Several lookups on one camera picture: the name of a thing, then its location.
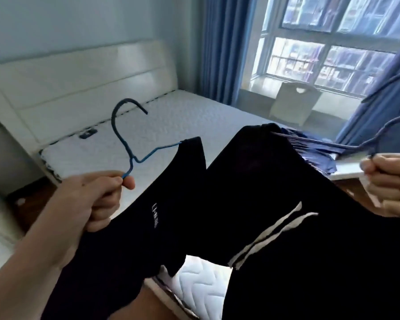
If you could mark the black shirt with small print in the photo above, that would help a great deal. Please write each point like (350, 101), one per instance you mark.
(136, 223)

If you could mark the white quilted mattress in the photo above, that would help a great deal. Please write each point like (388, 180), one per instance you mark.
(173, 119)

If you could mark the large white-framed window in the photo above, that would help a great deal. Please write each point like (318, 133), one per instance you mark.
(330, 39)

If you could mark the dark blue garment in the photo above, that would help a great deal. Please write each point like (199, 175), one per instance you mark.
(315, 158)

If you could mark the person's left thumb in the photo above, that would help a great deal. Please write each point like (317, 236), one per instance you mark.
(115, 181)

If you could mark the white chair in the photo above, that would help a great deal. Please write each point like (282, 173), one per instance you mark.
(295, 103)

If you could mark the person's left hand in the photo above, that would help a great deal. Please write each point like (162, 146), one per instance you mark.
(76, 196)

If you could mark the small dark phone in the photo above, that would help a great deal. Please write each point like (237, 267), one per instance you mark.
(88, 133)

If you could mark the blue curtain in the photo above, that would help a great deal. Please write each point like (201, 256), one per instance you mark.
(383, 116)
(225, 49)

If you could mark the person's right fingers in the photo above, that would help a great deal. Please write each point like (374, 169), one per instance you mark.
(388, 188)

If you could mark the person's right hand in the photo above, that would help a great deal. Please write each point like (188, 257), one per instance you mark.
(391, 186)

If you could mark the black trousers with white stripes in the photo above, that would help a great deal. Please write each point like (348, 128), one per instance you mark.
(303, 236)

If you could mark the person's left forearm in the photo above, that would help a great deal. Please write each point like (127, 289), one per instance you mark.
(23, 263)

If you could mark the white bed headboard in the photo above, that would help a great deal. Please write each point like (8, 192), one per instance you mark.
(70, 83)

